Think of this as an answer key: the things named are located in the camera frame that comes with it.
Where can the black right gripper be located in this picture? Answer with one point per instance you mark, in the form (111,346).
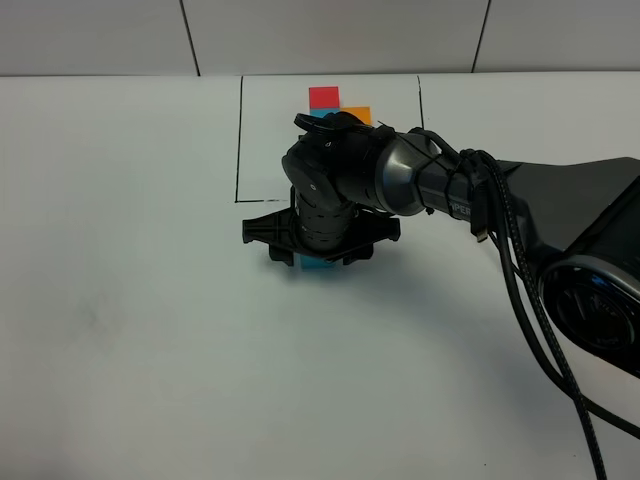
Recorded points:
(346,235)

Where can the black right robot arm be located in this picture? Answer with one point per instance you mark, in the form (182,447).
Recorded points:
(577,225)

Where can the blue template cube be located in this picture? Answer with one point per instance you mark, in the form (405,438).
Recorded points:
(323,112)

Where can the orange template cube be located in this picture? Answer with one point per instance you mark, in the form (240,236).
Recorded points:
(363,113)

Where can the red template cube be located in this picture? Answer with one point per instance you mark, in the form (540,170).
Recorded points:
(325,97)

